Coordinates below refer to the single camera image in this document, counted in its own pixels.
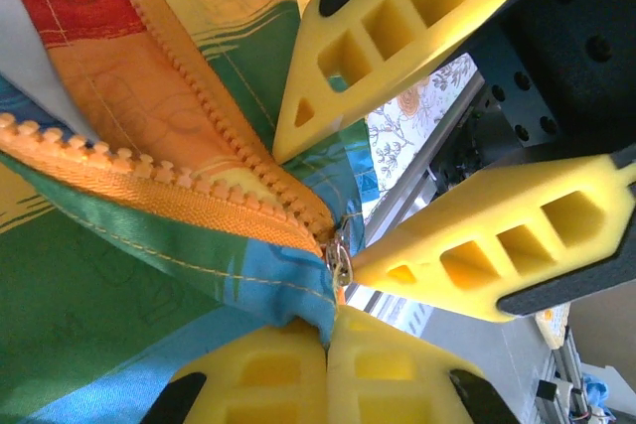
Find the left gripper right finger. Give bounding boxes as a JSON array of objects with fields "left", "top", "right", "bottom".
[{"left": 325, "top": 305, "right": 521, "bottom": 424}]

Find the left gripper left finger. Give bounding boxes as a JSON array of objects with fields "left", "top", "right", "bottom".
[{"left": 141, "top": 319, "right": 330, "bottom": 424}]

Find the metal zipper slider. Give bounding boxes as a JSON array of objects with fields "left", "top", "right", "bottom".
[{"left": 325, "top": 228, "right": 357, "bottom": 292}]

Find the rainbow striped jacket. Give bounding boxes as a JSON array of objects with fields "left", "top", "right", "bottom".
[{"left": 0, "top": 0, "right": 380, "bottom": 424}]

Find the floral patterned tablecloth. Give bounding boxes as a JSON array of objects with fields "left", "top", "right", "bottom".
[{"left": 365, "top": 54, "right": 479, "bottom": 193}]

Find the aluminium mounting rail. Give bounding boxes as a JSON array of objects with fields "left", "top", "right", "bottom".
[{"left": 362, "top": 71, "right": 496, "bottom": 246}]

